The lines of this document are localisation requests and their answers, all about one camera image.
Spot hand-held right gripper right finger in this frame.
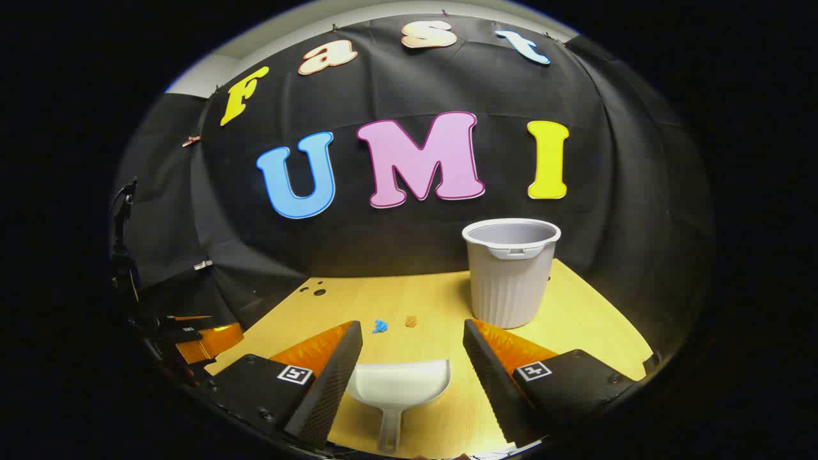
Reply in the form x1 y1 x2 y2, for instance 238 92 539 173
463 318 640 446

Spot wooden desktop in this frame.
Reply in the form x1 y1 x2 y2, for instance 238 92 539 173
204 259 654 459

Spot black stand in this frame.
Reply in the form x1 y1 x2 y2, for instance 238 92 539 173
110 179 141 301

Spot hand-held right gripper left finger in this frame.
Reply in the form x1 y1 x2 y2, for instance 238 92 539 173
208 319 364 450

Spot white ribbed garbage bin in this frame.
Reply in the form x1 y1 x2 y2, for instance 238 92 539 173
461 218 562 330

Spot white plastic dustpan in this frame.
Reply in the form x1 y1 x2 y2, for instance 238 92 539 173
346 359 452 454

